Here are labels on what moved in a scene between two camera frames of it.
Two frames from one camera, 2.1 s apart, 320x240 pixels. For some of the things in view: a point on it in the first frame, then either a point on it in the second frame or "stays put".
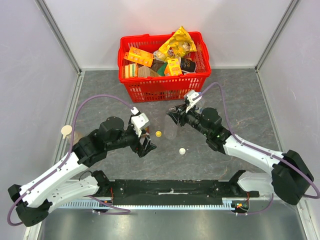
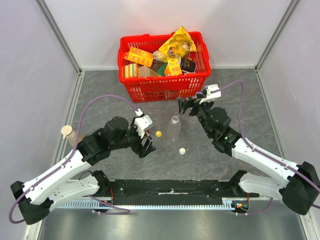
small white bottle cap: (182, 151) stays put
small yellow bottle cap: (158, 134) stays put
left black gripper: (143, 149) stays put
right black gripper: (182, 115) -> (191, 106)
